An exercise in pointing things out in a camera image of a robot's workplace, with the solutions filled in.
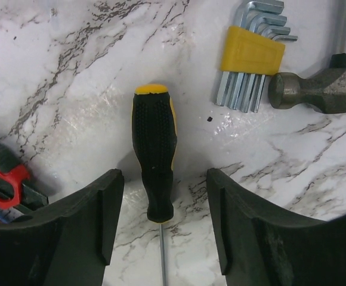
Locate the silver ball peen hammer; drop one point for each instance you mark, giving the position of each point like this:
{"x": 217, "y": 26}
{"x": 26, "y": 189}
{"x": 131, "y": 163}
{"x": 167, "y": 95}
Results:
{"x": 325, "y": 91}

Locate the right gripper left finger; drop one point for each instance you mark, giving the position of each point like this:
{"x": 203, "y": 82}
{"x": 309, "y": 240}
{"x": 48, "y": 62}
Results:
{"x": 68, "y": 242}

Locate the yellow hex key set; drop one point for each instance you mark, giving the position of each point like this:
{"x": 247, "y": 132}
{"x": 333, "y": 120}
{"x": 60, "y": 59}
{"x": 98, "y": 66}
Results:
{"x": 253, "y": 50}

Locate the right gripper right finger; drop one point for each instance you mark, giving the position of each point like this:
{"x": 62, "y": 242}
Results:
{"x": 260, "y": 243}

